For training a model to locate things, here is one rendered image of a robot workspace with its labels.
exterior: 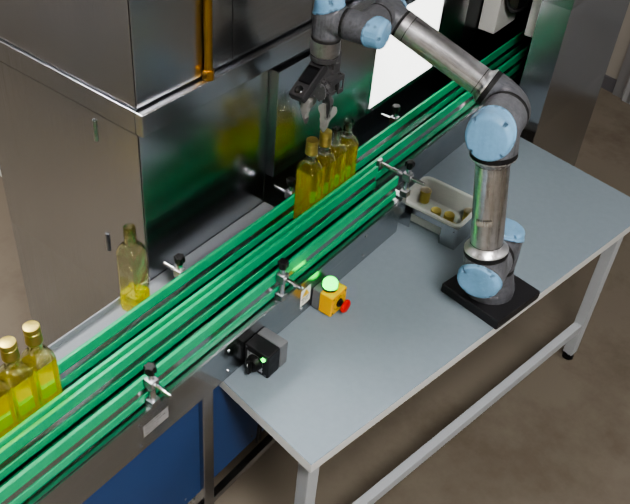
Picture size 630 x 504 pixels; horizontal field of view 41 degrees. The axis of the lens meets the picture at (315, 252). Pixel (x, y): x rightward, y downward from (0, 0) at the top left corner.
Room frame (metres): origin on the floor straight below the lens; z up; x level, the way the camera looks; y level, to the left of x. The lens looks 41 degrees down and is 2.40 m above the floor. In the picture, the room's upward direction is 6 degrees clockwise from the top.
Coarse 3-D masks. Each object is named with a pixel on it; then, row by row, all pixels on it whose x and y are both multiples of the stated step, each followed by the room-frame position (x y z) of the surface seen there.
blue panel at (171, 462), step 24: (192, 408) 1.31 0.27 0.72; (216, 408) 1.39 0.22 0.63; (240, 408) 1.47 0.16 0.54; (168, 432) 1.24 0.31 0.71; (192, 432) 1.31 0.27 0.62; (216, 432) 1.39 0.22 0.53; (240, 432) 1.47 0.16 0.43; (144, 456) 1.18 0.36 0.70; (168, 456) 1.24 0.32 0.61; (192, 456) 1.31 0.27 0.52; (216, 456) 1.39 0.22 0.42; (120, 480) 1.11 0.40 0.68; (144, 480) 1.17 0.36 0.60; (168, 480) 1.24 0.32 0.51; (192, 480) 1.31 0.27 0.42
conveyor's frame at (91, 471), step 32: (448, 128) 2.49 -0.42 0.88; (416, 160) 2.31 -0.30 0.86; (384, 224) 1.98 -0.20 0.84; (352, 256) 1.85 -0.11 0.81; (288, 288) 1.61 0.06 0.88; (256, 320) 1.49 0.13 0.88; (288, 320) 1.60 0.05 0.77; (224, 352) 1.38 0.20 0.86; (192, 384) 1.29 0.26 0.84; (160, 416) 1.20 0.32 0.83; (96, 448) 1.06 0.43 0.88; (128, 448) 1.12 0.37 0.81; (64, 480) 0.97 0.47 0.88; (96, 480) 1.04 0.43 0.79
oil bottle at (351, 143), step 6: (342, 138) 2.04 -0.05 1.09; (348, 138) 2.04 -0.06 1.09; (354, 138) 2.05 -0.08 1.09; (348, 144) 2.02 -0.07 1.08; (354, 144) 2.04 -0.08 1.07; (348, 150) 2.02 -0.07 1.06; (354, 150) 2.04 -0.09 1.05; (348, 156) 2.02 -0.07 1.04; (354, 156) 2.04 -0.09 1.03; (348, 162) 2.02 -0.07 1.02; (354, 162) 2.05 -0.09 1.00; (348, 168) 2.02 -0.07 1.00; (354, 168) 2.05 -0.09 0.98; (348, 174) 2.03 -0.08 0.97; (354, 174) 2.05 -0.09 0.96
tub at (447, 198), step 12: (432, 180) 2.23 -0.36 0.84; (432, 192) 2.23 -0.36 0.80; (444, 192) 2.20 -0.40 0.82; (456, 192) 2.18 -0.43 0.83; (408, 204) 2.09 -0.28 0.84; (420, 204) 2.19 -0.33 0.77; (432, 204) 2.19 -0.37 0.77; (444, 204) 2.19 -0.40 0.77; (456, 204) 2.17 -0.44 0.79; (468, 204) 2.15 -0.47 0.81; (432, 216) 2.04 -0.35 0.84; (456, 216) 2.14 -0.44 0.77; (468, 216) 2.06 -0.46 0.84; (456, 228) 2.02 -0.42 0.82
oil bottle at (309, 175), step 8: (304, 160) 1.91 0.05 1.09; (304, 168) 1.89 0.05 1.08; (312, 168) 1.88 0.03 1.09; (320, 168) 1.90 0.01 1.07; (296, 176) 1.90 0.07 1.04; (304, 176) 1.88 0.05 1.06; (312, 176) 1.87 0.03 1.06; (320, 176) 1.90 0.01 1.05; (296, 184) 1.90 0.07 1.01; (304, 184) 1.88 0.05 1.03; (312, 184) 1.87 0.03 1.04; (320, 184) 1.91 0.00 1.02; (296, 192) 1.89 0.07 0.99; (304, 192) 1.88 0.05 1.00; (312, 192) 1.88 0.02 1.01; (320, 192) 1.91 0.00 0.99; (296, 200) 1.89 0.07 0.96; (304, 200) 1.88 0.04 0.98; (312, 200) 1.88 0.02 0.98; (296, 208) 1.89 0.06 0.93; (304, 208) 1.88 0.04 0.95; (296, 216) 1.89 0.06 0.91
